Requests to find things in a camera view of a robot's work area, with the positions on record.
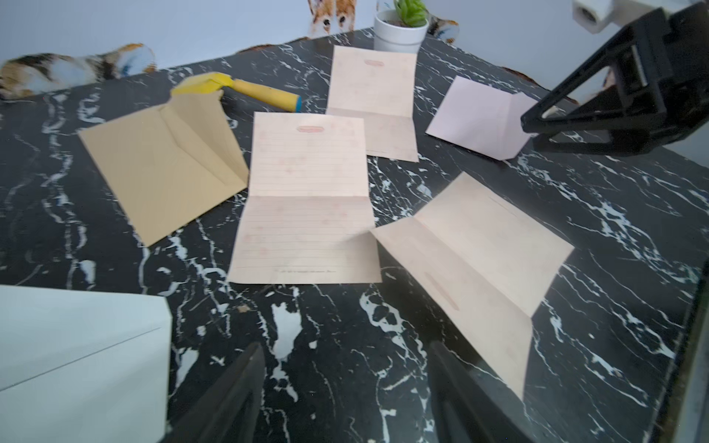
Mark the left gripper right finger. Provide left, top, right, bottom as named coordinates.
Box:
left=428, top=341, right=532, bottom=442

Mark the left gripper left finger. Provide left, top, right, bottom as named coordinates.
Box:
left=162, top=343, right=266, bottom=442

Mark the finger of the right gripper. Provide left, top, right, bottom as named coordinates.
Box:
left=521, top=8, right=670, bottom=155

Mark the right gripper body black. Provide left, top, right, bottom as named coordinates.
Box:
left=627, top=1, right=708, bottom=153

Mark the pink envelope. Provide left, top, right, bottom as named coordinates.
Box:
left=426, top=76, right=537, bottom=161

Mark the white cream envelope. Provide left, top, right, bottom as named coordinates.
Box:
left=1, top=285, right=172, bottom=442

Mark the cream letter paper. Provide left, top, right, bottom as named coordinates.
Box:
left=227, top=113, right=381, bottom=284
left=326, top=45, right=418, bottom=162

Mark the brown kraft envelope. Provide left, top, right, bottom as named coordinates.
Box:
left=79, top=92, right=249, bottom=247

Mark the small plant in white pot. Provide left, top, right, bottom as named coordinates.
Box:
left=373, top=0, right=429, bottom=54

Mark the yellow toy shovel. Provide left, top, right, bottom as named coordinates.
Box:
left=171, top=72, right=302, bottom=113

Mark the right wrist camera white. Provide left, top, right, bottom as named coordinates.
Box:
left=572, top=0, right=693, bottom=34

